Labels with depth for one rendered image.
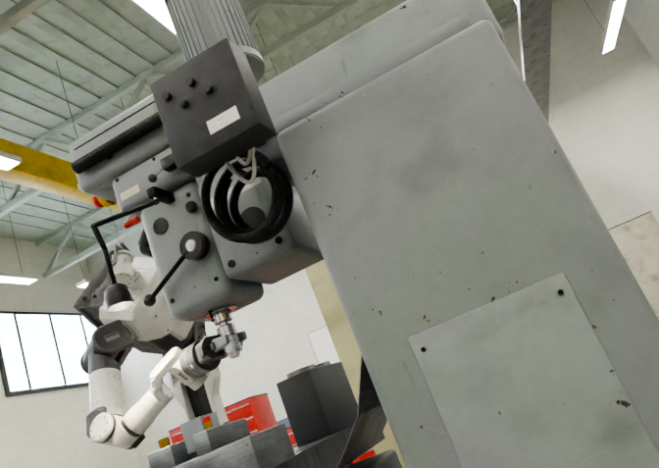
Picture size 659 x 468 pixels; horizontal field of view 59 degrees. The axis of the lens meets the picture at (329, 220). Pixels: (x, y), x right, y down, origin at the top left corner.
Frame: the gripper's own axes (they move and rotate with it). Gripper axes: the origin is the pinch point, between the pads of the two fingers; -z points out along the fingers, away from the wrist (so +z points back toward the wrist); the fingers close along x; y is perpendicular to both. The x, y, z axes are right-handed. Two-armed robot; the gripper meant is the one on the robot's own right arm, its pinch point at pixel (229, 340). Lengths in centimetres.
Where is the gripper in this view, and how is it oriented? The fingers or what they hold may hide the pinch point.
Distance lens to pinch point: 151.5
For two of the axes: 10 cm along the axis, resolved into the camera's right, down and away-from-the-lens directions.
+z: -6.5, 4.5, 6.1
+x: 6.8, -0.3, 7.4
